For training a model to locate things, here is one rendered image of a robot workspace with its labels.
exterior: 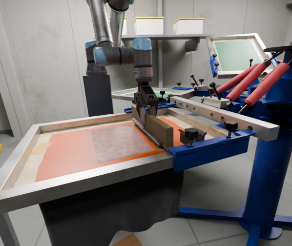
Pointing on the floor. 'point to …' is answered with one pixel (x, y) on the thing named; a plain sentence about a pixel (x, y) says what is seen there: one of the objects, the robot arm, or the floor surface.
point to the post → (8, 228)
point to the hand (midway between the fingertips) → (148, 124)
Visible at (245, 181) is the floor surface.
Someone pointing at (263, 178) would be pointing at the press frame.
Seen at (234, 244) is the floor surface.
